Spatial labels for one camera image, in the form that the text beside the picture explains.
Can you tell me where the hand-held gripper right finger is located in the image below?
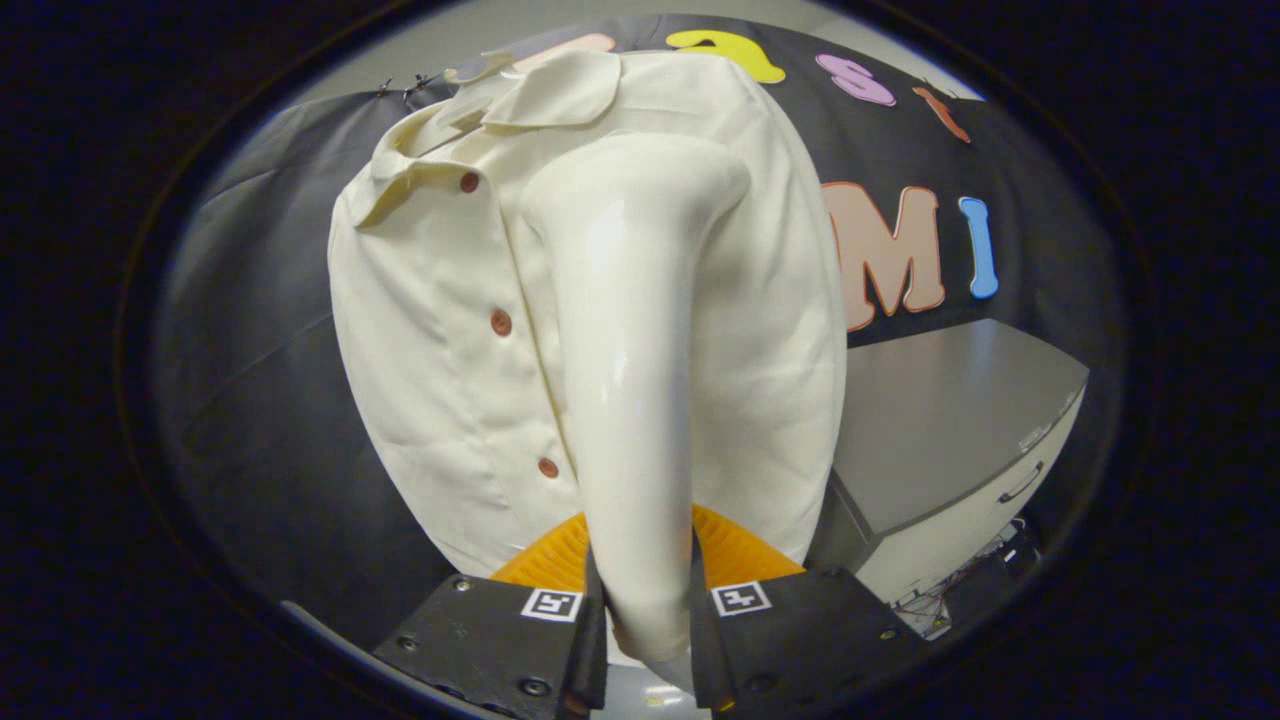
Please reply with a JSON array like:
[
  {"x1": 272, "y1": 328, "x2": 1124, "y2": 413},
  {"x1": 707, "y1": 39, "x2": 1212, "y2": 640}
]
[{"x1": 688, "y1": 505, "x2": 929, "y2": 716}]

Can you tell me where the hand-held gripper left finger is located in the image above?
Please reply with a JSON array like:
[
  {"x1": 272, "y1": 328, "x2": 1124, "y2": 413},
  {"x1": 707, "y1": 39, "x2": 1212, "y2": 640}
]
[{"x1": 373, "y1": 512, "x2": 609, "y2": 720}]

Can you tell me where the white garment steamer head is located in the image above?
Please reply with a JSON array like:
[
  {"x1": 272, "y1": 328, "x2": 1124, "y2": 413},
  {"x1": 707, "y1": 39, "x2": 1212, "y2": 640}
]
[{"x1": 520, "y1": 135, "x2": 753, "y2": 666}]

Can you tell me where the cream button-up shirt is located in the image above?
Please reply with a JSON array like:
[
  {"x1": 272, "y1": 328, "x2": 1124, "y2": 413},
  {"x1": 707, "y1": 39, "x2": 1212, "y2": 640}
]
[{"x1": 328, "y1": 50, "x2": 849, "y2": 581}]

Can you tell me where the white clothes hanger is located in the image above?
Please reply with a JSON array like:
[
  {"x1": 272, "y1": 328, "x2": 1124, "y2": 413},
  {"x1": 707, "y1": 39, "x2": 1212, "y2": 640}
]
[{"x1": 443, "y1": 50, "x2": 521, "y2": 87}]

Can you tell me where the grey drawer cabinet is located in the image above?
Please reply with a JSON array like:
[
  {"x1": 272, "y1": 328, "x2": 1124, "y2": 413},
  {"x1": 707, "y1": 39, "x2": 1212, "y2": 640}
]
[{"x1": 805, "y1": 318, "x2": 1089, "y2": 609}]

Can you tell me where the black backdrop cloth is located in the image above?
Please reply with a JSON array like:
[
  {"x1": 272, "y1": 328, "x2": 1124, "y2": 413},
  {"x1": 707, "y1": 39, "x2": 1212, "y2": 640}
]
[{"x1": 155, "y1": 15, "x2": 1126, "y2": 651}]

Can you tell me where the bundle of dark cables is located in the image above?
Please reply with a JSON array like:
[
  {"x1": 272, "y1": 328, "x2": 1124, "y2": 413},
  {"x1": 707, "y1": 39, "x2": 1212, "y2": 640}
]
[{"x1": 895, "y1": 518, "x2": 1043, "y2": 641}]

